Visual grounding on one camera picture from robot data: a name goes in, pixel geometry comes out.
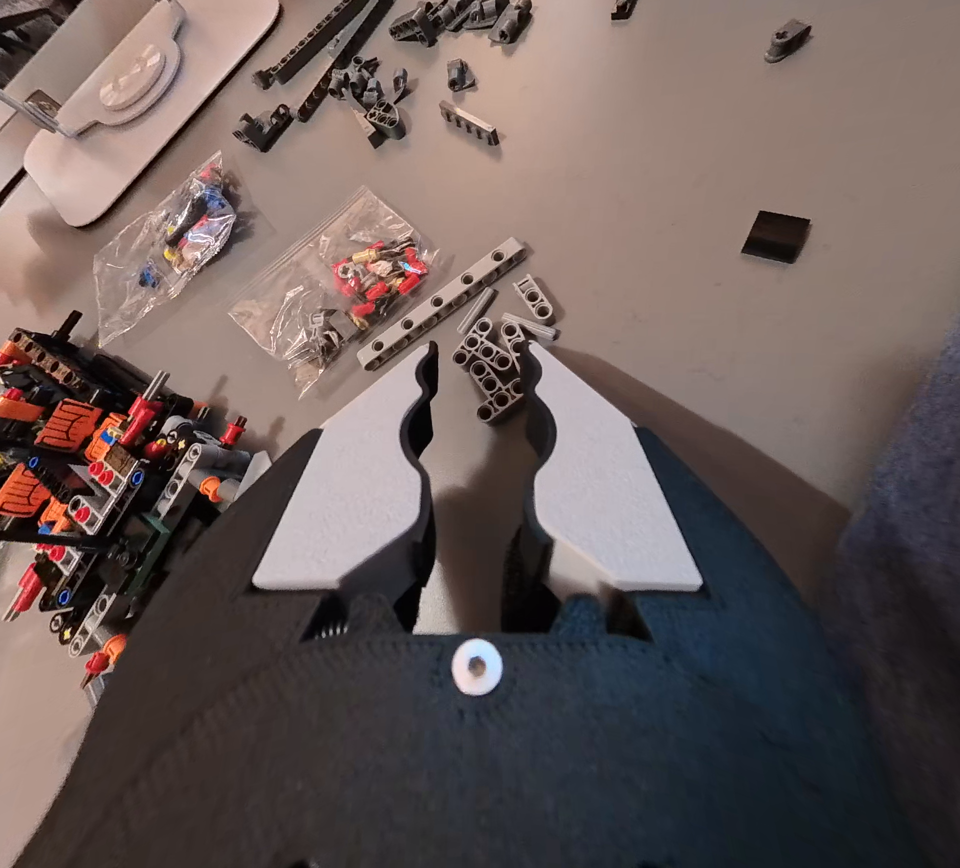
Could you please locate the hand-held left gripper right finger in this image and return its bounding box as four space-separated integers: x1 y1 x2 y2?
517 341 705 608

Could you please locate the black curved lego tile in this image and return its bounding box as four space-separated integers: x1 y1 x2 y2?
741 210 811 264

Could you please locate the long dark grey holed beam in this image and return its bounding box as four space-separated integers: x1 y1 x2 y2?
251 0 399 91

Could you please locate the pile of dark grey lego connectors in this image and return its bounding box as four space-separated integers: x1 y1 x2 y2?
326 54 412 151
387 0 535 50

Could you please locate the long light grey lego beam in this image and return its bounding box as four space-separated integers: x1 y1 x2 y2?
356 236 530 370

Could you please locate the dark grey angular lego bracket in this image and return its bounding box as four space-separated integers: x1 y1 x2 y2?
231 103 295 154

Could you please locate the long dark grey smooth beam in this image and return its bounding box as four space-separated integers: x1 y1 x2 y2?
296 0 395 124

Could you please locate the clear bag of blue yellow pins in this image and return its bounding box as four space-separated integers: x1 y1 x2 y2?
93 149 256 348

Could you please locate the light grey lego axle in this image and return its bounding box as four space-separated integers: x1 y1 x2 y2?
457 288 498 335

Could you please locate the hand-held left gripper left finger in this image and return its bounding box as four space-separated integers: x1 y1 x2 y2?
251 340 442 610

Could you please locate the small dark grey axle connector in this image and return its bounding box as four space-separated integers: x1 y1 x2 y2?
763 19 813 64

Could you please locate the partly built black orange lego model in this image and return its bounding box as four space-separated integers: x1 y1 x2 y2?
0 309 275 693

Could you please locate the clear bag of red lego pins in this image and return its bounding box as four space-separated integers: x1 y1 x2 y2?
227 185 444 400

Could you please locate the pile of light grey lego liftarms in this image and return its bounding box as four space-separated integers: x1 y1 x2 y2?
451 274 560 427

